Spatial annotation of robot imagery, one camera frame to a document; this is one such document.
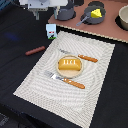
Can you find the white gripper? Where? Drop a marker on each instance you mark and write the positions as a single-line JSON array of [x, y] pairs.
[[42, 4]]

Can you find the light blue milk carton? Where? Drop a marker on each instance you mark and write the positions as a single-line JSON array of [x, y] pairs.
[[51, 31]]

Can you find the brown toy sausage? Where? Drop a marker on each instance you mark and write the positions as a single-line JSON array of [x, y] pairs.
[[35, 50]]

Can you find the dark blue frying pan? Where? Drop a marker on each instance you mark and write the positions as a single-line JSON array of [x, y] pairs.
[[87, 15]]

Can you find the yellow toy cheese wedge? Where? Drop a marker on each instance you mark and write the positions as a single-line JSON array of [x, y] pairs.
[[96, 13]]

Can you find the orange toy bread loaf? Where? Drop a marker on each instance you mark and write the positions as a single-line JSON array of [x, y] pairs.
[[69, 64]]

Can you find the dark grey cooking pot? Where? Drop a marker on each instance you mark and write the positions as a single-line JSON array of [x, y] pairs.
[[64, 13]]

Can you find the round wooden plate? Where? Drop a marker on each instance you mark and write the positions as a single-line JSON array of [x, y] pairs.
[[69, 73]]

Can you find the beige bowl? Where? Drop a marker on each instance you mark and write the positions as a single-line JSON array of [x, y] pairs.
[[123, 14]]

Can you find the beige woven placemat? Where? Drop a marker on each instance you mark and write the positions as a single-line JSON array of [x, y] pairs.
[[69, 102]]

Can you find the toy knife orange handle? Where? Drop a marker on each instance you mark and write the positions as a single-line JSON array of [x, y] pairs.
[[80, 56]]

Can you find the toy fork orange handle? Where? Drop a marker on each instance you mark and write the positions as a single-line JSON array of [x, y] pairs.
[[66, 80]]

